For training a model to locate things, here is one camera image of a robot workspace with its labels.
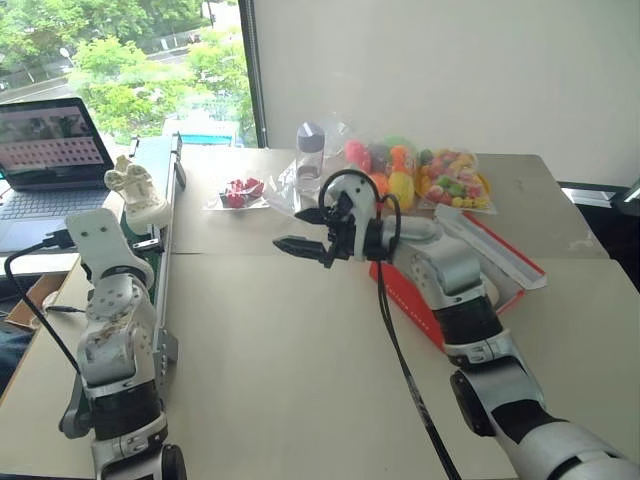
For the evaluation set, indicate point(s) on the person's leg in jeans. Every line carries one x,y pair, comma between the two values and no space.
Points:
11,355

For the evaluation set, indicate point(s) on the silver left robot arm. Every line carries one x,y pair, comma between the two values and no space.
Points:
115,345

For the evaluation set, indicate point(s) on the dark green conveyor belt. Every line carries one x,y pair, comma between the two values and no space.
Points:
152,160

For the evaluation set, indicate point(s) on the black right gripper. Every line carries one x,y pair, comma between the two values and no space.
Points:
341,240

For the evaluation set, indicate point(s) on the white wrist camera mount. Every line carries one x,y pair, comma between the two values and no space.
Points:
361,200
97,240

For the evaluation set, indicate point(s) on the bag of small colourful toys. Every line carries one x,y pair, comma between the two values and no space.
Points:
452,177

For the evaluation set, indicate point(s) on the bag of red pieces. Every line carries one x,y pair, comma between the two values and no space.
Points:
241,190

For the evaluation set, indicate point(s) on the clear bottle with dark cap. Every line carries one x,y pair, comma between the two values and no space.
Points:
310,155

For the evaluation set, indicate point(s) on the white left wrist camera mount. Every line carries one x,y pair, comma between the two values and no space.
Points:
97,240

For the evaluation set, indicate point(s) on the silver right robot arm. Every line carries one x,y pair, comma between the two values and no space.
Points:
500,380

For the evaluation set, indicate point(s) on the brown cardboard box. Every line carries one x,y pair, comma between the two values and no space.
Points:
37,300

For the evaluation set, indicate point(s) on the bag of toy fruits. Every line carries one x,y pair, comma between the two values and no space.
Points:
395,170

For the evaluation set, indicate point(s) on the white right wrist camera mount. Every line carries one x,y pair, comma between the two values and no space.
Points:
361,200

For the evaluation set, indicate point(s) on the grey black equipment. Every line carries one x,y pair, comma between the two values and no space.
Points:
607,195

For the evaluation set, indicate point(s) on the dark grey open laptop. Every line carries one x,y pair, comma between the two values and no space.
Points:
47,135

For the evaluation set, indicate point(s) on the black window frame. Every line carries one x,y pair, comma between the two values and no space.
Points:
252,75

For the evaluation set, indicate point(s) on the red shoebox with white lid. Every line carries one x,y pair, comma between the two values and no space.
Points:
425,320

